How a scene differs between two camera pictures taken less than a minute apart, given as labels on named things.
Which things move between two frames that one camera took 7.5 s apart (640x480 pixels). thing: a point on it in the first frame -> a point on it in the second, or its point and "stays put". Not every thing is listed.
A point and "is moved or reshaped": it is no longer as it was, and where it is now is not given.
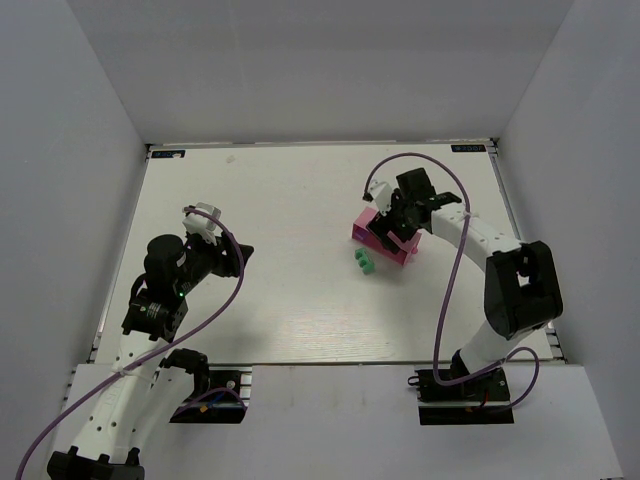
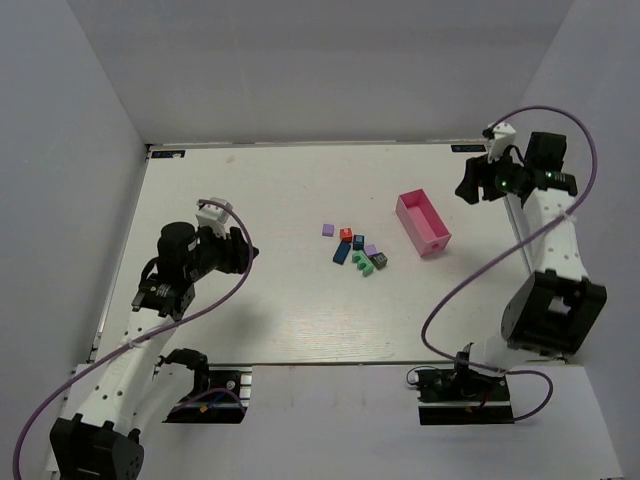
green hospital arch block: [364, 261] stays put
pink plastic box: [362, 233] is moved or reshaped
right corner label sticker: [468, 148] stays put
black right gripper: [392, 226] -> [480, 176]
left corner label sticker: [156, 154] stays put
